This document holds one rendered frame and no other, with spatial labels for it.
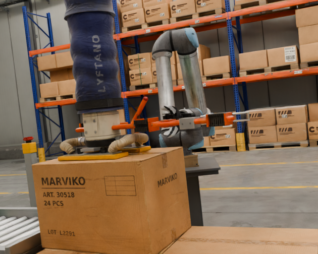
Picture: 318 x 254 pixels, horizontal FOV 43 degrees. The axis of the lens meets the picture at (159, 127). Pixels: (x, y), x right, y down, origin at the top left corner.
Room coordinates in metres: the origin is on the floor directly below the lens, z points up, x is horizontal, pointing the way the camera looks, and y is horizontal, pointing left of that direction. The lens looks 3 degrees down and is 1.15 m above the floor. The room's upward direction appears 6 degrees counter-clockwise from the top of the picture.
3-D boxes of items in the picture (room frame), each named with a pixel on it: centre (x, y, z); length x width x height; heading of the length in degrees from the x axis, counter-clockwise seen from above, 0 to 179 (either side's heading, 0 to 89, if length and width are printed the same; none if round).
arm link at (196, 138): (2.17, -0.18, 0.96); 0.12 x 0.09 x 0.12; 79
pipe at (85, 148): (1.91, 0.27, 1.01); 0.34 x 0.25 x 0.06; 59
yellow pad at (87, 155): (1.83, 0.32, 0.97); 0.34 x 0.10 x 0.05; 59
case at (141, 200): (1.91, 0.25, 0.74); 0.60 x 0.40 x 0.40; 62
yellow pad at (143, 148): (1.99, 0.22, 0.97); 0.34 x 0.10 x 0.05; 59
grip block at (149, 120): (1.78, 0.05, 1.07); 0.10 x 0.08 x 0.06; 149
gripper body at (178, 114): (2.02, -0.09, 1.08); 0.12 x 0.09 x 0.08; 149
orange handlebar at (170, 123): (1.91, 0.04, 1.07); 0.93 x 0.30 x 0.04; 59
